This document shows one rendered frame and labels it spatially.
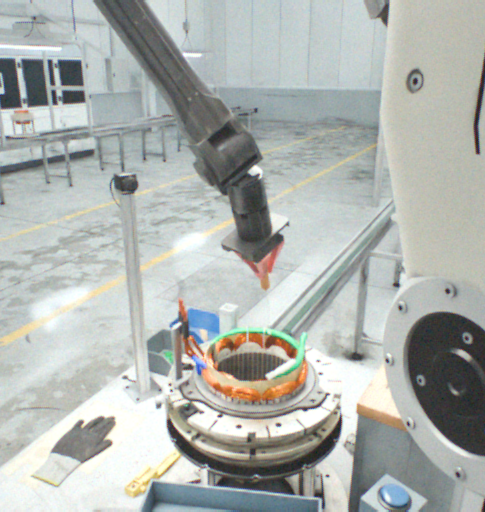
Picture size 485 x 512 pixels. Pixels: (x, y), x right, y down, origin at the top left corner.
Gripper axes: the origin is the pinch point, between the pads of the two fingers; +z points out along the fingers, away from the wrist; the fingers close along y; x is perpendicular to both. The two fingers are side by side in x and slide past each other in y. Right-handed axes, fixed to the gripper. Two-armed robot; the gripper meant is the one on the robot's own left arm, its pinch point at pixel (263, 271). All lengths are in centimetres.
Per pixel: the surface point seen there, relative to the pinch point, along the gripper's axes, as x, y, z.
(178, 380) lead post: -6.8, 19.5, 14.0
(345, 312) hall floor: -93, -155, 214
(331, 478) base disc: 14, 6, 50
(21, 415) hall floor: -155, 41, 142
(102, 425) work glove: -38, 30, 47
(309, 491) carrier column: 17.1, 15.9, 33.5
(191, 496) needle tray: 10.0, 32.4, 13.8
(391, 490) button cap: 31.2, 12.6, 19.3
